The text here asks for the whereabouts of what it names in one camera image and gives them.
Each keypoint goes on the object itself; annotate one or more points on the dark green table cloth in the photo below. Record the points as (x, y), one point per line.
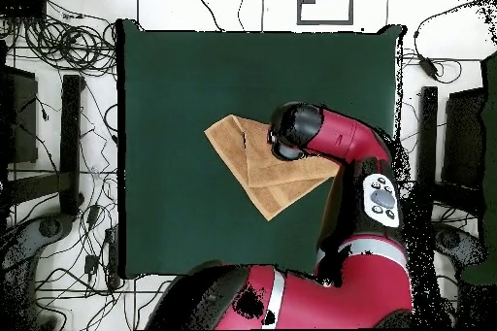
(194, 94)

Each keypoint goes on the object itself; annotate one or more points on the small black plug adapter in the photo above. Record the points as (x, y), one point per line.
(91, 264)

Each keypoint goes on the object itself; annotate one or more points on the black power strip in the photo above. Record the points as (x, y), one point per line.
(112, 257)

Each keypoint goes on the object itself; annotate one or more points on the black electronics box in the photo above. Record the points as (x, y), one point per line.
(23, 8)

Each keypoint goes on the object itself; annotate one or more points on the black flat panel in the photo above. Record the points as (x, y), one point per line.
(464, 137)

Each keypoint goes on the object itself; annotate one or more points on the black power adapter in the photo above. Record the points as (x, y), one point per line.
(428, 67)

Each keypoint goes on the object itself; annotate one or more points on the orange terry towel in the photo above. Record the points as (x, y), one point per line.
(268, 175)

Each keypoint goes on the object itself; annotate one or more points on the black camera stand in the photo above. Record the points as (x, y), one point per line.
(70, 133)
(427, 133)

